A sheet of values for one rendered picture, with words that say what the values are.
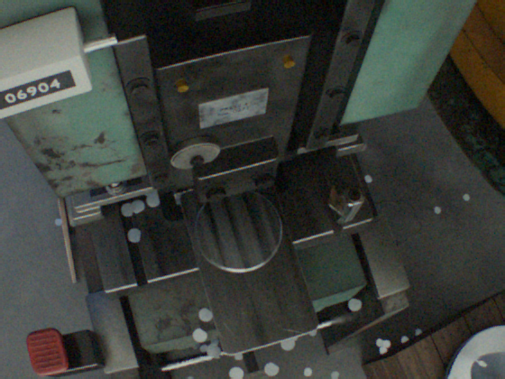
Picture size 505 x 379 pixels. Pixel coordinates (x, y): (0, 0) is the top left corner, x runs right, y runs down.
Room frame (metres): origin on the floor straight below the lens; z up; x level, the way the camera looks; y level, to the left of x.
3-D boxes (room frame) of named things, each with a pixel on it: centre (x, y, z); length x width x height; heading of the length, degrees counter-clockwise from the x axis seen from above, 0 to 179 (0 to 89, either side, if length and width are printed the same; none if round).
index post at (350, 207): (0.32, -0.15, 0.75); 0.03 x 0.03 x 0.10; 23
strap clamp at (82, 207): (0.30, 0.22, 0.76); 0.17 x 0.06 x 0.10; 113
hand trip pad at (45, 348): (0.02, 0.28, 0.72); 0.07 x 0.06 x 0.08; 23
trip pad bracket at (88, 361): (0.03, 0.26, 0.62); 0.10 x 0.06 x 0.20; 113
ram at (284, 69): (0.33, 0.05, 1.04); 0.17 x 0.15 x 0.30; 23
